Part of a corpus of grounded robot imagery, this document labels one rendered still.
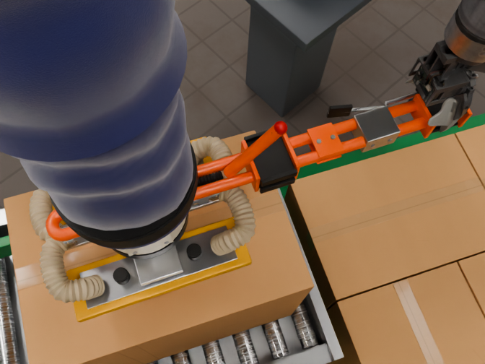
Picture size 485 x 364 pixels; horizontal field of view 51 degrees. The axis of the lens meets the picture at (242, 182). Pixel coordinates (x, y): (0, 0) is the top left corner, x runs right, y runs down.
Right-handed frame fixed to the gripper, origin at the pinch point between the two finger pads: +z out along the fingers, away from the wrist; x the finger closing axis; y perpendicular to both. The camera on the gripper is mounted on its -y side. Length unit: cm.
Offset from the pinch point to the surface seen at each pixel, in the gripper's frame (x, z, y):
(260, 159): 1.2, -1.0, 36.2
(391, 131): 3.1, -1.2, 11.1
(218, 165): -0.2, -0.1, 43.7
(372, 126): 1.1, -1.2, 14.0
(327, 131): -0.6, -0.9, 22.5
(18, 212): -14, 25, 86
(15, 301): -8, 70, 105
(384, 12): -112, 118, -79
